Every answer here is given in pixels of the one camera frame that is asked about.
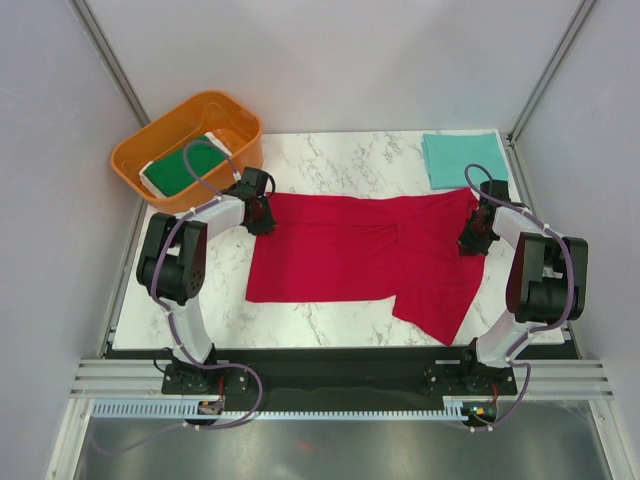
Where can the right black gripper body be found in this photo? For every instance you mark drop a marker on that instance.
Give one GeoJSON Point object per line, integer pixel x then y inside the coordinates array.
{"type": "Point", "coordinates": [476, 239]}

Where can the red t shirt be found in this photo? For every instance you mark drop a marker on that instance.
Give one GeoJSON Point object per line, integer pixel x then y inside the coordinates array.
{"type": "Point", "coordinates": [345, 249]}

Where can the left aluminium frame post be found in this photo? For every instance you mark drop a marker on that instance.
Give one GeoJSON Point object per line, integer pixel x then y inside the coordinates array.
{"type": "Point", "coordinates": [102, 45]}

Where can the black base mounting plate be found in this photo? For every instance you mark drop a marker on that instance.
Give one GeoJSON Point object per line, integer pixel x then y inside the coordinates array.
{"type": "Point", "coordinates": [393, 377]}

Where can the right aluminium frame post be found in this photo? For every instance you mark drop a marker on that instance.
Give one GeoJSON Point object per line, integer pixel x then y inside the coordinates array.
{"type": "Point", "coordinates": [570, 35]}

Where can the white slotted cable duct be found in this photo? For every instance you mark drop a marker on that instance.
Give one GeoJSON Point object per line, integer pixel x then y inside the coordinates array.
{"type": "Point", "coordinates": [192, 409]}

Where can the orange plastic basket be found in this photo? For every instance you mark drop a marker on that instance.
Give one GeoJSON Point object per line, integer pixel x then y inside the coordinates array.
{"type": "Point", "coordinates": [231, 122]}

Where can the teal folded t shirt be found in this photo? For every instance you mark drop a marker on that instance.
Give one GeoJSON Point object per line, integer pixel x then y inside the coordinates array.
{"type": "Point", "coordinates": [447, 156]}

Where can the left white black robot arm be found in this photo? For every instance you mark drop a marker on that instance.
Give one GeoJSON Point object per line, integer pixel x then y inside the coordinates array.
{"type": "Point", "coordinates": [173, 259]}

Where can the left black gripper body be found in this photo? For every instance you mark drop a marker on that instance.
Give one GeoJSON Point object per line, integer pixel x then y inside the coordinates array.
{"type": "Point", "coordinates": [264, 222]}

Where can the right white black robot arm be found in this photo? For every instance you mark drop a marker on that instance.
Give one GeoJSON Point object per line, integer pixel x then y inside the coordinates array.
{"type": "Point", "coordinates": [546, 286]}

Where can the aluminium frame post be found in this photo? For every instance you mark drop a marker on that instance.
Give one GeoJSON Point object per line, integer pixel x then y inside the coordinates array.
{"type": "Point", "coordinates": [102, 45]}
{"type": "Point", "coordinates": [570, 35]}

